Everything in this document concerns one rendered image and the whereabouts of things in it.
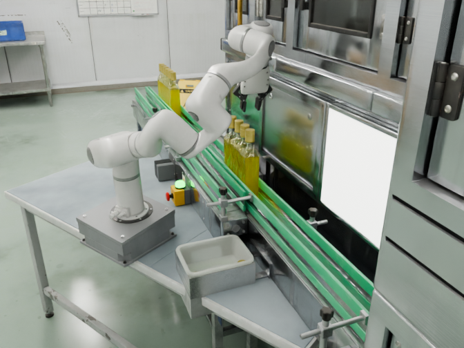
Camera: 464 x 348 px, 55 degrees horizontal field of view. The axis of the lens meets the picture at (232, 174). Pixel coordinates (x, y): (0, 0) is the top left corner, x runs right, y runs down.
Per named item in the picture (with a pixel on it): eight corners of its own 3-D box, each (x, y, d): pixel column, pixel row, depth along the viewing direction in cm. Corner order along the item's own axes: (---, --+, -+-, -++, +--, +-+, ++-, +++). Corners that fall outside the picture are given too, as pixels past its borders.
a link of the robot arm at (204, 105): (186, 77, 136) (218, 110, 143) (147, 130, 130) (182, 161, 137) (215, 71, 123) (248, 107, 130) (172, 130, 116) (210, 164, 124)
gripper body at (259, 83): (266, 54, 148) (262, 85, 155) (237, 56, 145) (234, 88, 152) (275, 64, 143) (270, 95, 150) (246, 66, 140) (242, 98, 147)
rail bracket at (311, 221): (328, 246, 141) (332, 208, 136) (309, 250, 139) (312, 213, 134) (321, 239, 145) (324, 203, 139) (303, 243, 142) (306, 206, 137)
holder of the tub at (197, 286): (270, 279, 146) (271, 259, 143) (190, 300, 137) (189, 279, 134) (249, 251, 160) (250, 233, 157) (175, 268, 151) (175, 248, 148)
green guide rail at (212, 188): (226, 215, 158) (226, 195, 154) (224, 215, 157) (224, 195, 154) (137, 98, 306) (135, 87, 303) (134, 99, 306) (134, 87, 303)
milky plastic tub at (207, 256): (255, 282, 144) (256, 259, 140) (189, 299, 136) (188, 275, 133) (235, 253, 159) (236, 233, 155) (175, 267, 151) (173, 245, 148)
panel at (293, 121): (418, 275, 110) (445, 148, 96) (409, 278, 109) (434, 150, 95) (264, 152, 187) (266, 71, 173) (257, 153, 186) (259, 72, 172)
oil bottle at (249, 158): (258, 201, 168) (259, 148, 159) (244, 204, 166) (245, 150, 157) (253, 195, 173) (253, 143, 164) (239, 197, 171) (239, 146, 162)
